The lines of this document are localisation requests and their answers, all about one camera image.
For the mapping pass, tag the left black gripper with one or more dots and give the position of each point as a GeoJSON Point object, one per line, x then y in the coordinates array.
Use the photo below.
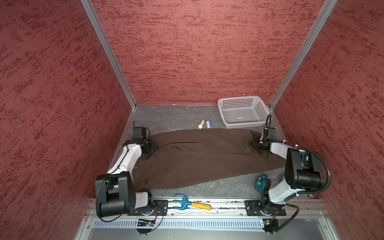
{"type": "Point", "coordinates": [154, 147]}

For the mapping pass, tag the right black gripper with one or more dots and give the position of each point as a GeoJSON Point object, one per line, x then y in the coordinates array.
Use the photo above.
{"type": "Point", "coordinates": [253, 142]}

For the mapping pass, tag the brown trousers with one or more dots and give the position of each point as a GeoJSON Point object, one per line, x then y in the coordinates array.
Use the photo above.
{"type": "Point", "coordinates": [190, 157]}

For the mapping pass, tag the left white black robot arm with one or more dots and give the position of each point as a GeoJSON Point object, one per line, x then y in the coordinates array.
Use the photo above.
{"type": "Point", "coordinates": [115, 193]}

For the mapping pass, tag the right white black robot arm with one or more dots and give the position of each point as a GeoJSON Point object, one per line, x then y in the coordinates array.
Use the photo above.
{"type": "Point", "coordinates": [305, 173]}

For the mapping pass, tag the teal small bottle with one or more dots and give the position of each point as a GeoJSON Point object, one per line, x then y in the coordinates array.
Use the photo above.
{"type": "Point", "coordinates": [262, 183]}

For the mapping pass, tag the white plastic basket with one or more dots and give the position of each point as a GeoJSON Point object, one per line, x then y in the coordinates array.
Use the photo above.
{"type": "Point", "coordinates": [243, 112]}

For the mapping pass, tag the blue yellow garden fork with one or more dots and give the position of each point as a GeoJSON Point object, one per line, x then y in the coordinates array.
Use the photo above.
{"type": "Point", "coordinates": [185, 203]}

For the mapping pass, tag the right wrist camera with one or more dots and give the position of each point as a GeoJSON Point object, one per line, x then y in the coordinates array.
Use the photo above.
{"type": "Point", "coordinates": [269, 134]}

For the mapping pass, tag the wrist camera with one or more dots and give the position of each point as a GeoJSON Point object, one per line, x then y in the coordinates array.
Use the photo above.
{"type": "Point", "coordinates": [269, 134]}
{"type": "Point", "coordinates": [141, 133]}

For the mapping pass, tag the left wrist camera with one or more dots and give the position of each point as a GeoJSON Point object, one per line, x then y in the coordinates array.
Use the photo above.
{"type": "Point", "coordinates": [141, 133]}

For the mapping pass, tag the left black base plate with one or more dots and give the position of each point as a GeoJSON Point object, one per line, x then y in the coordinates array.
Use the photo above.
{"type": "Point", "coordinates": [156, 208]}

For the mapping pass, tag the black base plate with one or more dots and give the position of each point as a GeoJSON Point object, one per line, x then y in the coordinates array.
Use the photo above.
{"type": "Point", "coordinates": [156, 208]}
{"type": "Point", "coordinates": [255, 208]}

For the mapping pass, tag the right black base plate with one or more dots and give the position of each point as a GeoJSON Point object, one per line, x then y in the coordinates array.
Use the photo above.
{"type": "Point", "coordinates": [255, 208]}

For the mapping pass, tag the white slotted cable duct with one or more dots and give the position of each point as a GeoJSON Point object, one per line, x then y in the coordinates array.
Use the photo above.
{"type": "Point", "coordinates": [192, 224]}

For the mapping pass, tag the left aluminium corner post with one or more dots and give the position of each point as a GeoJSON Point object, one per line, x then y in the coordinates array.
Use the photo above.
{"type": "Point", "coordinates": [97, 26]}

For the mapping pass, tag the aluminium corner post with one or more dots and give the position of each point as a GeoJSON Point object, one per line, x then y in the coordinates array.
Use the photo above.
{"type": "Point", "coordinates": [97, 26]}
{"type": "Point", "coordinates": [317, 26]}

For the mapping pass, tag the right aluminium corner post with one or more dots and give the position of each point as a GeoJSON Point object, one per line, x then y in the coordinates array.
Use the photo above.
{"type": "Point", "coordinates": [317, 26]}

